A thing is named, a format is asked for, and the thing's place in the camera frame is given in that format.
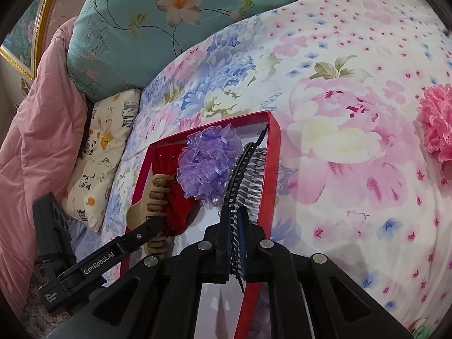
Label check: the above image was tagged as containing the beige claw hair clip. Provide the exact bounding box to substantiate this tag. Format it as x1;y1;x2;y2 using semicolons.
126;176;175;257

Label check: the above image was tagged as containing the small floral print cloth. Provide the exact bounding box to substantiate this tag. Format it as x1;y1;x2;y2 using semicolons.
19;268;76;327

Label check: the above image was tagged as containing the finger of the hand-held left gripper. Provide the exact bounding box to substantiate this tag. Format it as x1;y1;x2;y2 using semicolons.
112;217;168;255

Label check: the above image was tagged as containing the teal floral duvet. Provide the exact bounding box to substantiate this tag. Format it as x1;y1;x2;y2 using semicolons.
67;0;342;101

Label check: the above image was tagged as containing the black hair comb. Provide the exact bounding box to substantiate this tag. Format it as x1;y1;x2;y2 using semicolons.
221;127;271;294

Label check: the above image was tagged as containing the red shallow box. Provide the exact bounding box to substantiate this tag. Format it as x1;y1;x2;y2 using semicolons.
118;110;282;339

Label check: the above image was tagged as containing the gold picture frame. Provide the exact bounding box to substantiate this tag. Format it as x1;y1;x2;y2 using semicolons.
0;0;70;80

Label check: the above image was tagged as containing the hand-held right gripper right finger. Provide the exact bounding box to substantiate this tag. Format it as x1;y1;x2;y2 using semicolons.
236;207;414;339

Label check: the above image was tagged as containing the pink ruffled scrunchie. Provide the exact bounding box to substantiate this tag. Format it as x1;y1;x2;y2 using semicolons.
417;84;452;164

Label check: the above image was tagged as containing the purple ruffled scrunchie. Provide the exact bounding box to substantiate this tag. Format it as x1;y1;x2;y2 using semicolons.
177;125;243;208

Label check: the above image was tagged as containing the red velvet hair bow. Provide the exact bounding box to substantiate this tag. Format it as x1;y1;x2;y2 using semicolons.
146;145;203;238

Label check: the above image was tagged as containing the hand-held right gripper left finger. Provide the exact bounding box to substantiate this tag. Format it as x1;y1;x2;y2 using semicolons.
71;215;232;339

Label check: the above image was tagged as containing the pink quilt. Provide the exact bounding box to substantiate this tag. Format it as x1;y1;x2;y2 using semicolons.
0;16;90;312

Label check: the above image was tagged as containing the cartoon animal print pillow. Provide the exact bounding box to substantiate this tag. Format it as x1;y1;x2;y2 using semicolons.
62;88;142;234

